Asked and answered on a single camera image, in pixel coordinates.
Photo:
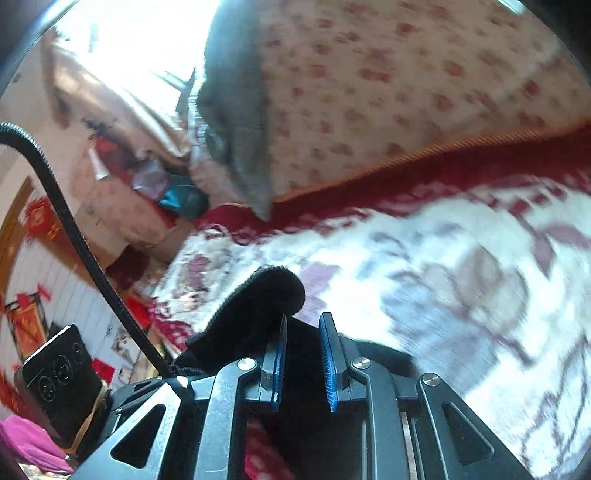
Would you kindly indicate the grey fleece jacket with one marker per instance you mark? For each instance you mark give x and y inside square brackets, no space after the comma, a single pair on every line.
[232,103]

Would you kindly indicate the pink sleeve forearm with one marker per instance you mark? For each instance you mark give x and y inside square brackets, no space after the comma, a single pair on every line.
[31,443]

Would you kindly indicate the pink floral quilt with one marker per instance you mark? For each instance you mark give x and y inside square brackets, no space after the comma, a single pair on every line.
[353,84]

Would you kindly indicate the beige curtain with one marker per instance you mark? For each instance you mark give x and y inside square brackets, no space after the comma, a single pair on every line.
[130,105]

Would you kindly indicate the teal plastic bag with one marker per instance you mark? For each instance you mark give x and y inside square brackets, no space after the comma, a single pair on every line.
[186,201]

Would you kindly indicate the black camera box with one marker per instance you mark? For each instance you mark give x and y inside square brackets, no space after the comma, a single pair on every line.
[60,388]

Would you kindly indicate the black knit pants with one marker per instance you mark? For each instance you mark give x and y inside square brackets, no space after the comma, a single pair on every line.
[303,439]

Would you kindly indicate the red white floral blanket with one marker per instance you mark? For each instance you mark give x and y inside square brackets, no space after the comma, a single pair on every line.
[474,259]

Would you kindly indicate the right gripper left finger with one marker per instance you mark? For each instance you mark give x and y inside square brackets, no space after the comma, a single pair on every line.
[210,419]

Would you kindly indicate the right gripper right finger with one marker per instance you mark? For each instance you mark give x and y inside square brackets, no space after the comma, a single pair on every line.
[410,427]

